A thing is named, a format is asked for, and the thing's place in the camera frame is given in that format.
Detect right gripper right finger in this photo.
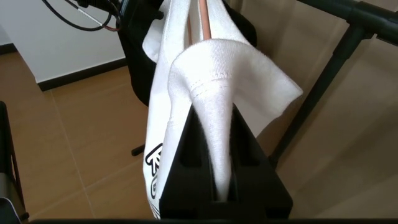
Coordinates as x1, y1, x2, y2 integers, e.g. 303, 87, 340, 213
229, 104, 294, 218

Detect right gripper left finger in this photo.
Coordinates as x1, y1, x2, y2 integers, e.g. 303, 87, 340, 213
159, 105, 219, 218

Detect white garment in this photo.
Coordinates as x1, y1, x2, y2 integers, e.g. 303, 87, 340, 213
142, 0, 304, 220

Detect black shorts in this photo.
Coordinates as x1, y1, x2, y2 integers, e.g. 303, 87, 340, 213
117, 0, 258, 107

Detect pink clothes hanger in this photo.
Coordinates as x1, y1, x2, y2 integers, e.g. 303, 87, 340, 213
185, 0, 213, 44

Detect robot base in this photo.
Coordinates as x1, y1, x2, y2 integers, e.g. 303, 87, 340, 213
0, 100, 30, 224

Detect black clothes rack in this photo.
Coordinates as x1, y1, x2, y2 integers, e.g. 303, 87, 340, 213
130, 0, 398, 170

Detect beige curtain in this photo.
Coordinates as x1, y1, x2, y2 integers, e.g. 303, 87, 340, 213
223, 0, 398, 218

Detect black cable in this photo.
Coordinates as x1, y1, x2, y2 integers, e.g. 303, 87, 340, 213
41, 0, 113, 32

